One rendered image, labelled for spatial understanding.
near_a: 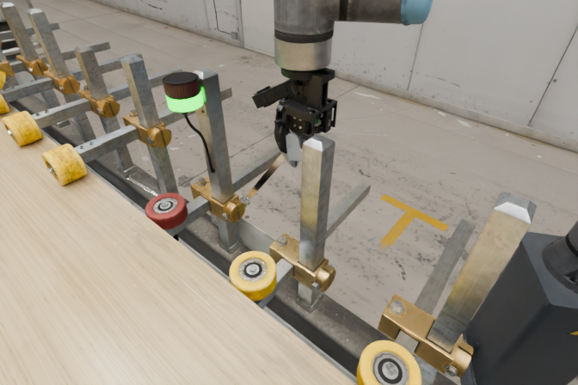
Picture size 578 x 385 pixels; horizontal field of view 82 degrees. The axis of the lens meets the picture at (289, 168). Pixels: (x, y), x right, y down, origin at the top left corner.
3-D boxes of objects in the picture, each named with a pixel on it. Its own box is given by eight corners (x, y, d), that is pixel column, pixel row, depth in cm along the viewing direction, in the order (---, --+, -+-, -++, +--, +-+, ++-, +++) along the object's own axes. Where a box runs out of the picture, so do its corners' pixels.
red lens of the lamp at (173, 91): (187, 81, 60) (184, 69, 59) (208, 89, 57) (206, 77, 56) (157, 92, 56) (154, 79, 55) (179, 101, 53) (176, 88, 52)
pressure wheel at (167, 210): (180, 222, 80) (169, 186, 73) (201, 238, 76) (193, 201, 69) (150, 242, 75) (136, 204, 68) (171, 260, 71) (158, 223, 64)
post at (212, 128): (231, 241, 89) (204, 64, 60) (241, 247, 87) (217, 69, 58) (222, 248, 87) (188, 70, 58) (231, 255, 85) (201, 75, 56)
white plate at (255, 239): (213, 221, 93) (208, 194, 87) (285, 271, 80) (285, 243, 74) (212, 222, 93) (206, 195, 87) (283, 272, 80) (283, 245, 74)
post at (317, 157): (306, 303, 79) (316, 129, 50) (318, 312, 77) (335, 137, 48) (297, 314, 77) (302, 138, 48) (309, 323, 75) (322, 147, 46)
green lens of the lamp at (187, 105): (189, 94, 62) (187, 82, 60) (210, 102, 59) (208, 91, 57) (161, 105, 58) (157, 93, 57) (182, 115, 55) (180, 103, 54)
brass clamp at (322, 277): (285, 245, 75) (285, 230, 72) (336, 278, 68) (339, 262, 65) (267, 263, 71) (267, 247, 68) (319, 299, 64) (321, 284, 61)
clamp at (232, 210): (209, 191, 85) (205, 175, 82) (247, 214, 79) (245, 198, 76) (191, 202, 82) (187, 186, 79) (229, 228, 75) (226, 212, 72)
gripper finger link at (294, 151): (304, 183, 63) (305, 142, 57) (279, 171, 66) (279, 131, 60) (313, 174, 65) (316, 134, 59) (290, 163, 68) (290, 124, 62)
